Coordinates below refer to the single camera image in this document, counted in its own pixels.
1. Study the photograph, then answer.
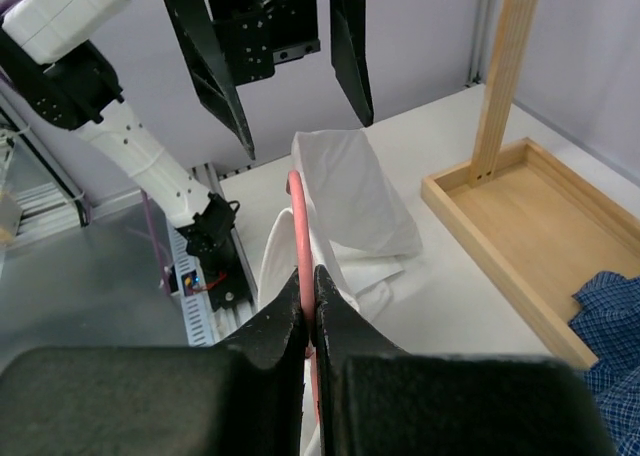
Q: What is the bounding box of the pink wire hanger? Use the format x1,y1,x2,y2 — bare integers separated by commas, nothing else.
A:
287,170,320,421

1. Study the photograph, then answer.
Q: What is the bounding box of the aluminium mounting rail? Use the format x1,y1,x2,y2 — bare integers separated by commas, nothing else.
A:
189,161,261,342

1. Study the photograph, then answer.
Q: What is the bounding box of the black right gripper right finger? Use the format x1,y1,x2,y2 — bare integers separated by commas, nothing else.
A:
314,266,615,455

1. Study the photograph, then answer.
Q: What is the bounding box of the blue checkered shirt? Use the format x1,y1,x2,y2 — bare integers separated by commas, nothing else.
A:
569,271,639,455

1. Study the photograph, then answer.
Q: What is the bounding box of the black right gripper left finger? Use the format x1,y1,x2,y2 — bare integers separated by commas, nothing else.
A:
1,275,308,455

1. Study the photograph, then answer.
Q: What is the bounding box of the slotted cable duct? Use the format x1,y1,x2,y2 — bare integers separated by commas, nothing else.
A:
167,223,219,347

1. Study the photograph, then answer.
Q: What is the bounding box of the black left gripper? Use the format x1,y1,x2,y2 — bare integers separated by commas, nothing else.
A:
163,0,374,158

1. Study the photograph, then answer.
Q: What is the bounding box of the left aluminium frame post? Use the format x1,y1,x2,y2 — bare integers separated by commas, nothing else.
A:
465,0,496,87

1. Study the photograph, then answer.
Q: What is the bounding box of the wooden clothes rack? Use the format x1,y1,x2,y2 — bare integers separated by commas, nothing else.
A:
421,0,639,368

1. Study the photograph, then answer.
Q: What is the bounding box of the white shirt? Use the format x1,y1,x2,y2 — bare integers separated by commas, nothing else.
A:
256,129,424,456

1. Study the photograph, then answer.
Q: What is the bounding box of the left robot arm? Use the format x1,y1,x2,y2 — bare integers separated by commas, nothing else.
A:
1,0,374,274

